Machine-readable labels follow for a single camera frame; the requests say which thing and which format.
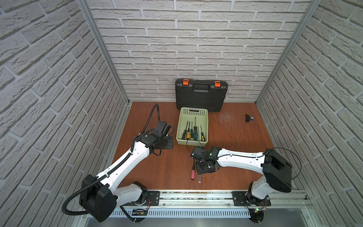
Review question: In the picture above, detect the black yellow short screwdriver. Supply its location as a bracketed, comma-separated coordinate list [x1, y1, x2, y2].
[200, 125, 206, 142]

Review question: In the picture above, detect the orange handled screwdriver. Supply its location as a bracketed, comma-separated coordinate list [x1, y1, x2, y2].
[186, 122, 191, 140]

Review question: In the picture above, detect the teal and grey screwdriver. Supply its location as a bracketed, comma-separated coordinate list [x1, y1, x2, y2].
[193, 117, 199, 141]

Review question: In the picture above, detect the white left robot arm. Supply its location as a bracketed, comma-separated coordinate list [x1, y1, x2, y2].
[61, 120, 173, 222]

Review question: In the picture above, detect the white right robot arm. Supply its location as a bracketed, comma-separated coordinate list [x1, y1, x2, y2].
[190, 147, 292, 202]

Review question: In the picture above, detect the light green perforated plastic bin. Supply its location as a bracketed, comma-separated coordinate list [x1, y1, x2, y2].
[176, 107, 209, 147]

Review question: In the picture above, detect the black plastic tool case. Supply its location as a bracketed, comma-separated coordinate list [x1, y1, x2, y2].
[175, 79, 228, 112]

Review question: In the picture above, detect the black relay with clear cover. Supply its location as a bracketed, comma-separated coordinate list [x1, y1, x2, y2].
[245, 114, 255, 122]

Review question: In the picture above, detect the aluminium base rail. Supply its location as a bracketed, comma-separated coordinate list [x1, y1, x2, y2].
[85, 189, 313, 218]

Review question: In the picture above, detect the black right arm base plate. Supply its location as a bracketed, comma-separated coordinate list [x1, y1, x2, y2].
[232, 191, 271, 207]

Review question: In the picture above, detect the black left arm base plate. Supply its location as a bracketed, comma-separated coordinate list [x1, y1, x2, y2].
[125, 191, 160, 207]

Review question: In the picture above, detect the aluminium corner frame post left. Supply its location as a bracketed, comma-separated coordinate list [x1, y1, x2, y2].
[78, 0, 130, 104]

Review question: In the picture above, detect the aluminium corner frame post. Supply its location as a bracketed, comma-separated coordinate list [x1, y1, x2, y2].
[78, 0, 130, 104]
[255, 0, 322, 105]

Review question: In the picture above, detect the aluminium corner frame post right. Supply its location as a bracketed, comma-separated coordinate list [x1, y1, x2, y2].
[255, 0, 322, 105]

